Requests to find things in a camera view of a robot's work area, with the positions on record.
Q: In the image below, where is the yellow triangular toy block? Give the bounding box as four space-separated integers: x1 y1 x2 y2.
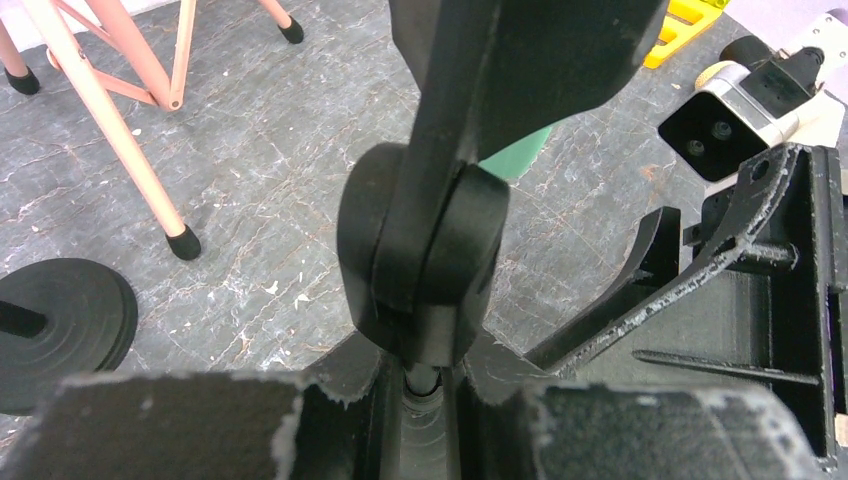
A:
643 0 729 69

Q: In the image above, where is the yellow microphone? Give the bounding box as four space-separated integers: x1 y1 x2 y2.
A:
694 61 729 90

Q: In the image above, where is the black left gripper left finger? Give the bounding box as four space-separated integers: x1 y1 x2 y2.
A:
1 334 402 479

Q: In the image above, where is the green microphone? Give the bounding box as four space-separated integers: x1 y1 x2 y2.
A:
480 125 553 181

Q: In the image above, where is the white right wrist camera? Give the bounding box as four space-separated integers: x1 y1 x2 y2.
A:
658 8 847 183

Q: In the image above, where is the pink tripod music stand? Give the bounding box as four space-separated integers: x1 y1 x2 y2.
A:
0 0 306 262

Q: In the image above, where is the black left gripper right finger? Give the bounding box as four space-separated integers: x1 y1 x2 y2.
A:
443 334 823 479

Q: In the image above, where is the black microphone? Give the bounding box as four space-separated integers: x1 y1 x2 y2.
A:
719 35 774 71

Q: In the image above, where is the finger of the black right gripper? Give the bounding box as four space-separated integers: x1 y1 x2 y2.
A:
526 206 681 371
549 144 847 458

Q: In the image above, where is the black microphone stand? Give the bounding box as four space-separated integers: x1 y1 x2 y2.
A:
337 1 667 479
1 258 139 416

